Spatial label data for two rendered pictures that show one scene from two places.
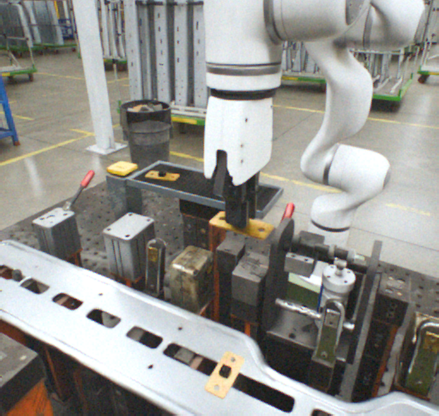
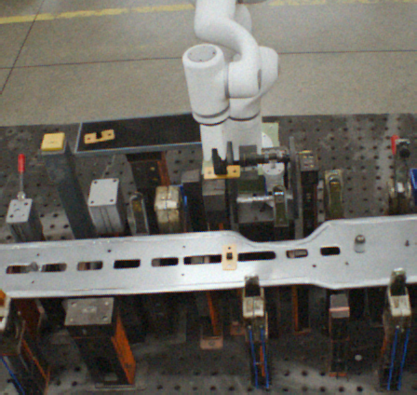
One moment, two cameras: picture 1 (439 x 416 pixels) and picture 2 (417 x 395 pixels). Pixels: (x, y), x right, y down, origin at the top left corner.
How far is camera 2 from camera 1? 1.30 m
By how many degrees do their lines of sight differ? 24
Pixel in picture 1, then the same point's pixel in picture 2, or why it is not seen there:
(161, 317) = (166, 246)
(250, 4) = (219, 93)
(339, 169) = not seen: hidden behind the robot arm
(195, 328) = (194, 241)
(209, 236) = (159, 170)
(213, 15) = (199, 98)
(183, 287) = (170, 219)
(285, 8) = (235, 94)
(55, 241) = (32, 229)
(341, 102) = not seen: hidden behind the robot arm
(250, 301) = (221, 208)
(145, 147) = not seen: outside the picture
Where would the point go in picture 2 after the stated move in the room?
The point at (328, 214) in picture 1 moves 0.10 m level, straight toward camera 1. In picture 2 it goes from (241, 108) to (247, 129)
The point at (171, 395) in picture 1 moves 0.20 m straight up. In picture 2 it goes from (206, 281) to (196, 230)
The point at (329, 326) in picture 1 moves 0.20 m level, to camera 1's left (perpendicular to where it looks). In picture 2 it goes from (279, 202) to (212, 233)
